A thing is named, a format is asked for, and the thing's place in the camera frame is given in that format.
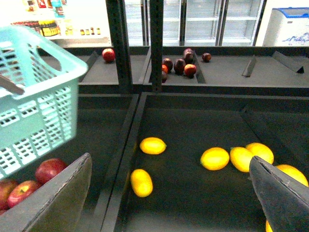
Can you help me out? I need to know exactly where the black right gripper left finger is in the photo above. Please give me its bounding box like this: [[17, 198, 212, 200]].
[[0, 153, 92, 232]]

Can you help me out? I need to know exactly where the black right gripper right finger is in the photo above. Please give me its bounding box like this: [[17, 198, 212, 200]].
[[249, 156, 309, 232]]

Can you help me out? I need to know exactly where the light blue plastic basket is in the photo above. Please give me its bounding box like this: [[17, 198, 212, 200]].
[[0, 26, 88, 179]]

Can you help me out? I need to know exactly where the yellow lemon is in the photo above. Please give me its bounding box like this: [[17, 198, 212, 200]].
[[130, 169, 153, 198], [276, 164, 309, 187], [230, 147, 253, 173], [200, 147, 230, 171], [245, 143, 274, 164], [140, 137, 167, 155]]

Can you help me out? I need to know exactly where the brown basket handle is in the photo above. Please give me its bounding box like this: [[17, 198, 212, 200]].
[[0, 74, 25, 95]]

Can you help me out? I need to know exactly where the red apple front middle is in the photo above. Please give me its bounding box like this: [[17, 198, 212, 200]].
[[7, 180, 42, 208]]

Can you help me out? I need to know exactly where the red apple front top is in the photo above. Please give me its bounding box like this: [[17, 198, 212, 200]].
[[35, 158, 68, 184]]

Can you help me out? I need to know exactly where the red apple front left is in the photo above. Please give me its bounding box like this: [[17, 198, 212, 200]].
[[0, 179, 19, 210]]

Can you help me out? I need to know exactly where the red apple back left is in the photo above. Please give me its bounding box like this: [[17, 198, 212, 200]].
[[101, 48, 115, 63]]

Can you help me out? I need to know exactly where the dark red apple back right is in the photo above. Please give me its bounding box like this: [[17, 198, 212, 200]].
[[202, 52, 211, 62]]

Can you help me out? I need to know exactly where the dark red apple cluster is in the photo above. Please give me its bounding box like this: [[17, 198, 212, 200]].
[[161, 48, 197, 83]]

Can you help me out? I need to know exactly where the white chest freezer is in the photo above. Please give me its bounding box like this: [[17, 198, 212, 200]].
[[263, 7, 309, 47]]

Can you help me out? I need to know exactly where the shelf of jars and goods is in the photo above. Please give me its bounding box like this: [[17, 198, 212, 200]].
[[0, 0, 112, 48]]

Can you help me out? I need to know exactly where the glass door refrigerator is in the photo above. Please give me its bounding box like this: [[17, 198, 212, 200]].
[[124, 0, 267, 47]]

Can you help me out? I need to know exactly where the black metal shelf post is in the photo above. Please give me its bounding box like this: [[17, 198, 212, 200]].
[[150, 0, 164, 92]]

